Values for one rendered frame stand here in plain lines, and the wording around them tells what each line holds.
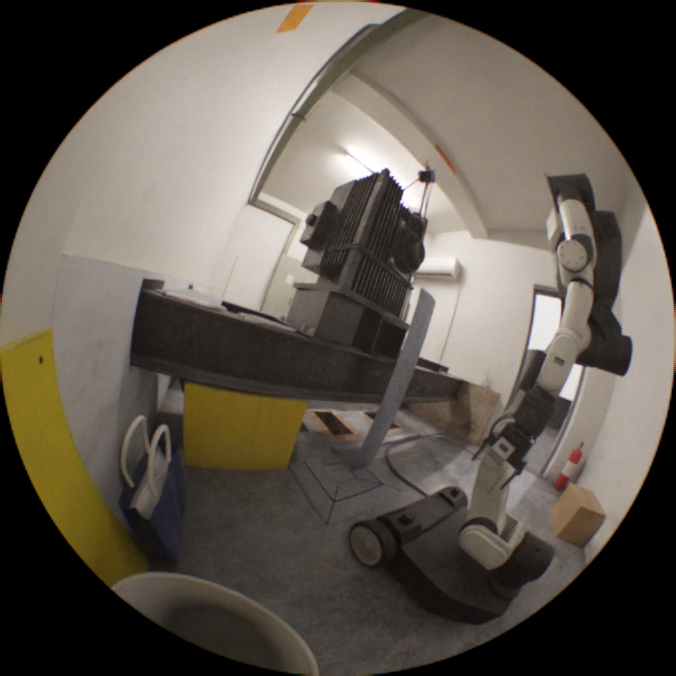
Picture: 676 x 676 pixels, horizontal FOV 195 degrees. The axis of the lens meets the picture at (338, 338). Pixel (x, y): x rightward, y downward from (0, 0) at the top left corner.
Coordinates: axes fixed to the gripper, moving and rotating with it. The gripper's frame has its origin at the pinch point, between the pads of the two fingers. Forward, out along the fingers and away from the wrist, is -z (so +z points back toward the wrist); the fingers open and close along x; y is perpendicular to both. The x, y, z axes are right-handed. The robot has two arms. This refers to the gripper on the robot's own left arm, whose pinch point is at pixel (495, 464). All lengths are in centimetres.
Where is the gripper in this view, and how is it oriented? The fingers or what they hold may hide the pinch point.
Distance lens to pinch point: 53.2
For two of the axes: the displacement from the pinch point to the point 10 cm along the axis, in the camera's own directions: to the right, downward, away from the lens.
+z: 4.0, -8.9, -2.3
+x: -3.3, -3.7, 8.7
